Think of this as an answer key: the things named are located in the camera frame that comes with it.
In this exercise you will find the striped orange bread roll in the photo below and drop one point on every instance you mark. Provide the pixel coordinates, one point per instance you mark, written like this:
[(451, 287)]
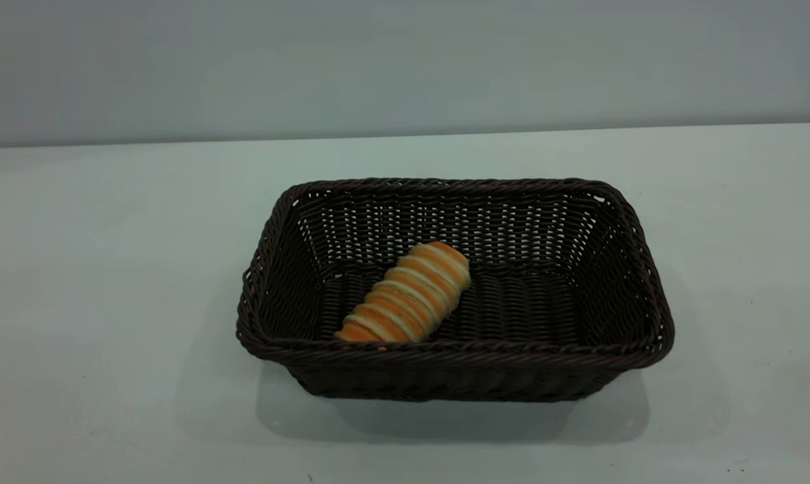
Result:
[(408, 296)]

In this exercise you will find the dark brown wicker basket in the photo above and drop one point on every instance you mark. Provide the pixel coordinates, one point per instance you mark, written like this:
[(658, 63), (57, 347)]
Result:
[(512, 302)]

